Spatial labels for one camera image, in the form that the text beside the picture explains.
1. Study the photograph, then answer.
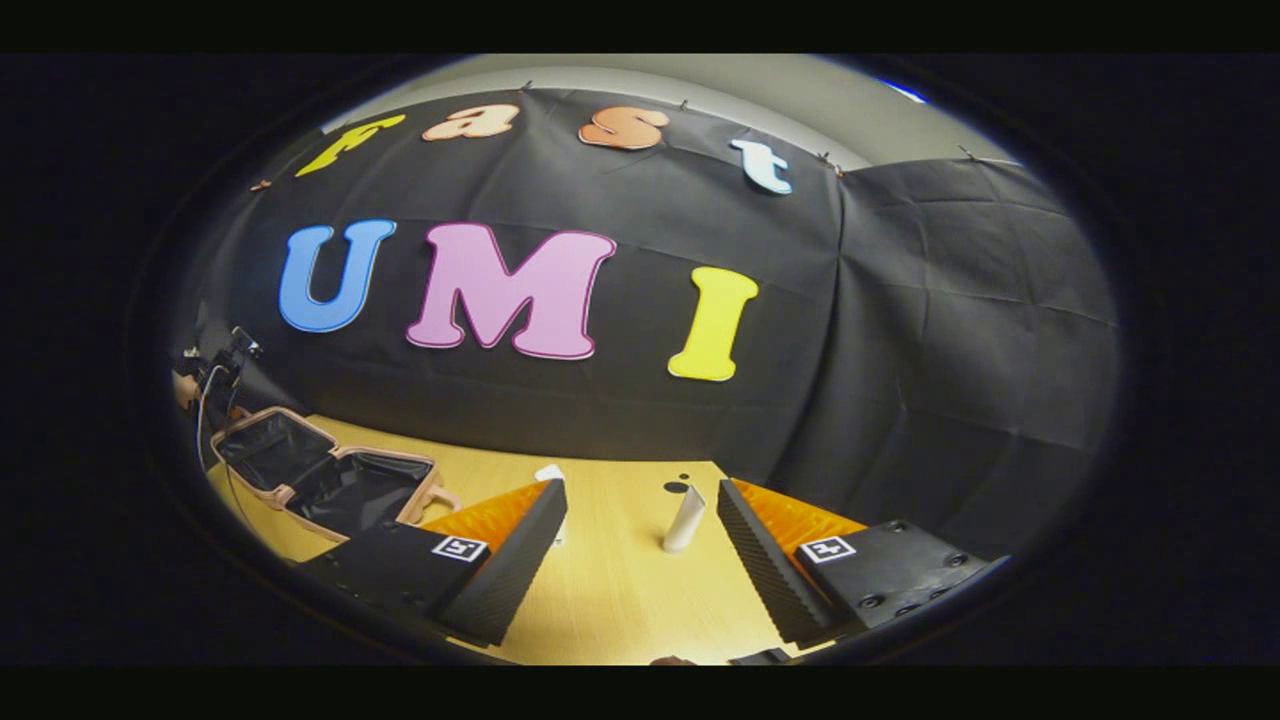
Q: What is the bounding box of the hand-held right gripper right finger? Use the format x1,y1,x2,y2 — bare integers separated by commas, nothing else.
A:
714,478,1009,650

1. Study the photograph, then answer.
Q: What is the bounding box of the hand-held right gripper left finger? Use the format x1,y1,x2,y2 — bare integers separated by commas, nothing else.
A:
298,479,569,649

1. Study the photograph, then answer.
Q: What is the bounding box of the white squeeze tube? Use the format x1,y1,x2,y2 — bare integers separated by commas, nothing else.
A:
661,484,707,554

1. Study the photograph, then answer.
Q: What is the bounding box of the small white pump bottle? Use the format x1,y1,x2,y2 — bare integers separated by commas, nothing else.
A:
534,463,568,548

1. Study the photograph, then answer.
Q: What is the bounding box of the pink suitcase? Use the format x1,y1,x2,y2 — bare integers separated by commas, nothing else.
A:
208,405,463,544

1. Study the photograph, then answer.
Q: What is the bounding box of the black backdrop cloth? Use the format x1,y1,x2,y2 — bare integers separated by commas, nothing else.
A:
170,85,1121,561

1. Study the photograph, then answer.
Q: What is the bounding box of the white cable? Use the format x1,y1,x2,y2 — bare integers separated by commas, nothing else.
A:
195,365,227,473

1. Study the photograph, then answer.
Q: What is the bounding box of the black cable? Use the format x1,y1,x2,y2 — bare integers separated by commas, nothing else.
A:
222,378,257,513

